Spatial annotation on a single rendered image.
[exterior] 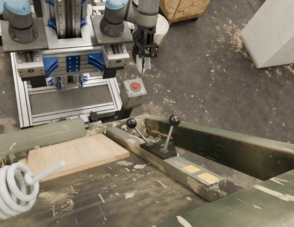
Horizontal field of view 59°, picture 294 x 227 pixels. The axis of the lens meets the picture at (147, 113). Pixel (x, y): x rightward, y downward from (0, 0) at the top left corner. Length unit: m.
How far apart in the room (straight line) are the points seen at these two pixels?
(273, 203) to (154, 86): 2.43
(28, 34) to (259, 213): 1.38
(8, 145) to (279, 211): 0.32
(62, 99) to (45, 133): 2.02
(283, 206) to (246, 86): 2.94
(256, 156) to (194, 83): 2.21
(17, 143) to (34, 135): 0.02
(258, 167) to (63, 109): 1.75
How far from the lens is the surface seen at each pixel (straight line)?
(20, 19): 1.46
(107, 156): 0.99
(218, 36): 3.58
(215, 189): 0.61
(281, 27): 3.28
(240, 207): 0.39
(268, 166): 0.79
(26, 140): 0.29
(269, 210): 0.38
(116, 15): 1.52
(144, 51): 1.01
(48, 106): 2.28
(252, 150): 0.82
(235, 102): 3.08
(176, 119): 0.80
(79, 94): 2.33
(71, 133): 0.29
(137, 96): 1.55
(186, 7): 3.22
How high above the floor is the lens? 2.24
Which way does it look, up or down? 61 degrees down
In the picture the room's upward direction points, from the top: 30 degrees clockwise
